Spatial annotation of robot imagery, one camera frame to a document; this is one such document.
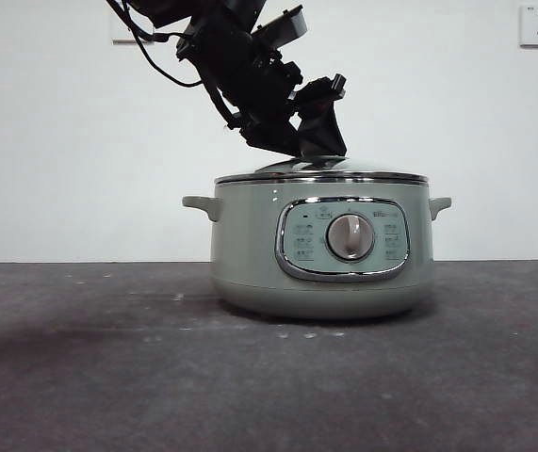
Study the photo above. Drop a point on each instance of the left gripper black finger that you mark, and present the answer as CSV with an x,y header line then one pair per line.
x,y
273,141
322,132

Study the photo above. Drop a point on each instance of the glass lid with green knob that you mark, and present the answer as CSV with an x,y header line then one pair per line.
x,y
367,172

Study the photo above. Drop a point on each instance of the pale green electric pot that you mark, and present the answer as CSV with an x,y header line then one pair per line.
x,y
249,245

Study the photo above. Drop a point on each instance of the pale grey left wrist camera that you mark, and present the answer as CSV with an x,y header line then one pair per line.
x,y
282,26

